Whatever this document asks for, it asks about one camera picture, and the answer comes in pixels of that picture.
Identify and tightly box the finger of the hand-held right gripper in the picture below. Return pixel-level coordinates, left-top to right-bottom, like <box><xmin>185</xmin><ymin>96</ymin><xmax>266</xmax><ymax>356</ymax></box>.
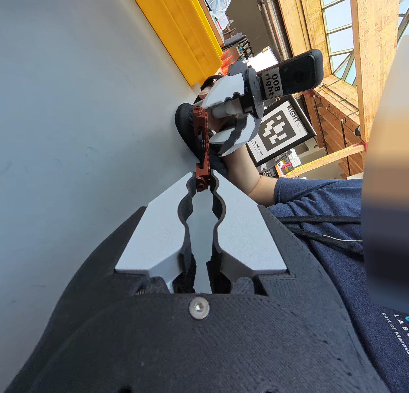
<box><xmin>201</xmin><ymin>73</ymin><xmax>249</xmax><ymax>110</ymax></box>
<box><xmin>209</xmin><ymin>114</ymin><xmax>261</xmax><ymax>157</ymax></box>

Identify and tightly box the yellow plastic bin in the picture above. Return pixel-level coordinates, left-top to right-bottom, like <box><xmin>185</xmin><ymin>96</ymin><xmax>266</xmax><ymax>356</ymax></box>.
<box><xmin>125</xmin><ymin>0</ymin><xmax>223</xmax><ymax>86</ymax></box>

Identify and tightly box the person in blue shirt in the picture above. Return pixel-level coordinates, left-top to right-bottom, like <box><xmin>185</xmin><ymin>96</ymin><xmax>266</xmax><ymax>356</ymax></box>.
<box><xmin>267</xmin><ymin>177</ymin><xmax>409</xmax><ymax>393</ymax></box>

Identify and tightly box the person's right forearm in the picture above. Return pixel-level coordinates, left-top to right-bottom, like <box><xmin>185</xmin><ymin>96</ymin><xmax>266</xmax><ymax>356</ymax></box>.
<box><xmin>224</xmin><ymin>144</ymin><xmax>278</xmax><ymax>208</ymax></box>

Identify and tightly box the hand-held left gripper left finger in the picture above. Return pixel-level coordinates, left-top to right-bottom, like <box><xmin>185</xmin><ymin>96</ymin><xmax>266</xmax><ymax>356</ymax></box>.
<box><xmin>114</xmin><ymin>172</ymin><xmax>196</xmax><ymax>285</ymax></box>

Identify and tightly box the person's right hand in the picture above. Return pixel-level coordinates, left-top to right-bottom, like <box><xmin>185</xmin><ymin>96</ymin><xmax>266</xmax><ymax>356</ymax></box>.
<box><xmin>200</xmin><ymin>89</ymin><xmax>238</xmax><ymax>136</ymax></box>

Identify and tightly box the black lanyard strap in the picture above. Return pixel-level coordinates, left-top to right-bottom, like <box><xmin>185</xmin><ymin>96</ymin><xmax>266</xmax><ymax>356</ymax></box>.
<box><xmin>278</xmin><ymin>215</ymin><xmax>365</xmax><ymax>256</ymax></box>

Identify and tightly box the black framed marker sign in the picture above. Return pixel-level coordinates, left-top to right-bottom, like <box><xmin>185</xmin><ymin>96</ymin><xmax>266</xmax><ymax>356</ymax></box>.
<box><xmin>246</xmin><ymin>95</ymin><xmax>317</xmax><ymax>167</ymax></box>

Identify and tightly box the grey desk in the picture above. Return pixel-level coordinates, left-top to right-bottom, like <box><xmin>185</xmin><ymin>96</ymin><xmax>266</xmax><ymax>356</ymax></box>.
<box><xmin>0</xmin><ymin>0</ymin><xmax>230</xmax><ymax>387</ymax></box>

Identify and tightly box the metal ventilation duct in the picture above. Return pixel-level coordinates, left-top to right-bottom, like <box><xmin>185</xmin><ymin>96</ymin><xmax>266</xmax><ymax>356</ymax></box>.
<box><xmin>252</xmin><ymin>0</ymin><xmax>292</xmax><ymax>58</ymax></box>

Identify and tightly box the black quilted wrist rest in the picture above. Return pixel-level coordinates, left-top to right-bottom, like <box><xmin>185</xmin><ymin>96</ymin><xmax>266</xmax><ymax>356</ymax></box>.
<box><xmin>175</xmin><ymin>103</ymin><xmax>230</xmax><ymax>176</ymax></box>

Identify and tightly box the brown brick assembly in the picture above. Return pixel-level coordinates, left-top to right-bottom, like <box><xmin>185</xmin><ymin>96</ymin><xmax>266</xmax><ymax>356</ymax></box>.
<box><xmin>193</xmin><ymin>107</ymin><xmax>212</xmax><ymax>193</ymax></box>

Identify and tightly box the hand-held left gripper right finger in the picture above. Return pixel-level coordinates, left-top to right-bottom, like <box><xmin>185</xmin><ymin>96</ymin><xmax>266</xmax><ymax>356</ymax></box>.
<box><xmin>210</xmin><ymin>170</ymin><xmax>289</xmax><ymax>282</ymax></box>

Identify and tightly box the wooden roof beam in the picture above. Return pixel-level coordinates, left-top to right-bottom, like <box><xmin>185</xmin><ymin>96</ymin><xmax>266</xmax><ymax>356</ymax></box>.
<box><xmin>350</xmin><ymin>0</ymin><xmax>401</xmax><ymax>144</ymax></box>

